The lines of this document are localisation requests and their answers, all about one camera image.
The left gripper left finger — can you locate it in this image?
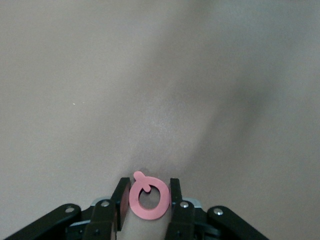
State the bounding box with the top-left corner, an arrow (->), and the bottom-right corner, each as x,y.
4,176 -> 131,240

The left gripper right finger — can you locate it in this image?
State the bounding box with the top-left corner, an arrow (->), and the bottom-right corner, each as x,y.
166,177 -> 270,240

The red letter Q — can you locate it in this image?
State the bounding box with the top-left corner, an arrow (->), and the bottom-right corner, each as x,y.
128,170 -> 172,221

